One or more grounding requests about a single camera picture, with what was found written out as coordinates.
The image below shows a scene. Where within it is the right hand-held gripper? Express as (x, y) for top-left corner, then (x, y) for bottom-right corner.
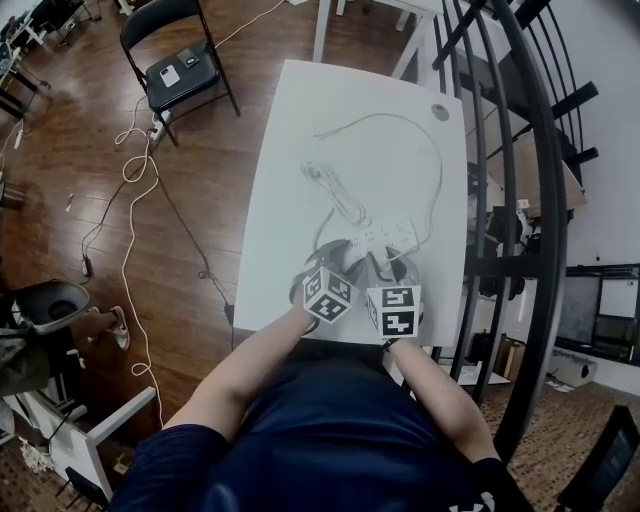
(363, 248), (426, 341)

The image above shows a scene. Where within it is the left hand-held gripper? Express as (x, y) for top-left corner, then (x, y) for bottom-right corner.
(291, 239), (365, 327)

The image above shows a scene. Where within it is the person's left forearm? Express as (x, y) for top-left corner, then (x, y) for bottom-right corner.
(162, 302), (321, 432)

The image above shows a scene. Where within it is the person's right forearm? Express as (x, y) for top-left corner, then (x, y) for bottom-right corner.
(387, 337), (504, 464)

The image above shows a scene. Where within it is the white floor power strip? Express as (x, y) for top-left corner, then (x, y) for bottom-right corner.
(148, 109), (173, 141)

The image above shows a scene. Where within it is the black spiral staircase railing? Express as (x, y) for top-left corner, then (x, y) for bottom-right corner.
(430, 0), (600, 466)

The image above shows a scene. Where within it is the brown cardboard box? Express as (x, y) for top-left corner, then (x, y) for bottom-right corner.
(492, 333), (529, 381)

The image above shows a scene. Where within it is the person's dark blue clothing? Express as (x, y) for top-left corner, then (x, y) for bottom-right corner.
(107, 339), (531, 512)

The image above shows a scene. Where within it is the black framed screen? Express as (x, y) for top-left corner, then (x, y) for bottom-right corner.
(553, 264), (640, 365)

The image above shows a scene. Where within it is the white table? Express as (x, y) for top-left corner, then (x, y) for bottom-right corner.
(312, 0), (446, 81)

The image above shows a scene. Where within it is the black folding chair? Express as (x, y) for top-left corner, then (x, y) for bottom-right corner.
(118, 0), (242, 148)

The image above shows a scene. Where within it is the grey round bin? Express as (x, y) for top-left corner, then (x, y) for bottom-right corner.
(13, 278), (91, 336)

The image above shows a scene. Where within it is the white desk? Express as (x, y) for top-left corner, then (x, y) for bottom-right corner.
(0, 384), (159, 501)

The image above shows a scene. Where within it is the coiled white power strip cord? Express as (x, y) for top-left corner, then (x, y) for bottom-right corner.
(299, 160), (374, 251)

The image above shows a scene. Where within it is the thin white charger cable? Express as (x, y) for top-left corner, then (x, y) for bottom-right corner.
(312, 112), (445, 261)

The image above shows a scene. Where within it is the black floor cable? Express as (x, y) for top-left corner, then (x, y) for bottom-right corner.
(79, 132), (236, 351)

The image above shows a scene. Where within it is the long white floor cable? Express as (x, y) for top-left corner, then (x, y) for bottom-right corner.
(113, 0), (286, 429)

